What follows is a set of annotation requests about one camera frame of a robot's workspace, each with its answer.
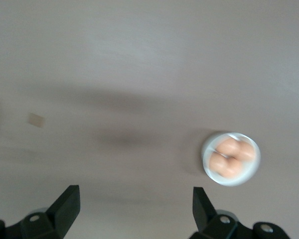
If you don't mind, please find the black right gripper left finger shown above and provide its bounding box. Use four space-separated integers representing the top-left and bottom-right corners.
0 184 81 239

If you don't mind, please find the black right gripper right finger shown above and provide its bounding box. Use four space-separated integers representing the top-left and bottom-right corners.
189 187 290 239

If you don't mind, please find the brown egg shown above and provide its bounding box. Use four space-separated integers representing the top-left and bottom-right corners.
223 155 243 179
236 140 256 161
215 138 240 157
209 151 230 175

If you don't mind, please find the white round bowl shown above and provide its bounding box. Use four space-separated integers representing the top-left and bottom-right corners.
200 131 261 187

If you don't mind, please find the small brown tape patch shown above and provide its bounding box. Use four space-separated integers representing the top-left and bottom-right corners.
27 113 46 128

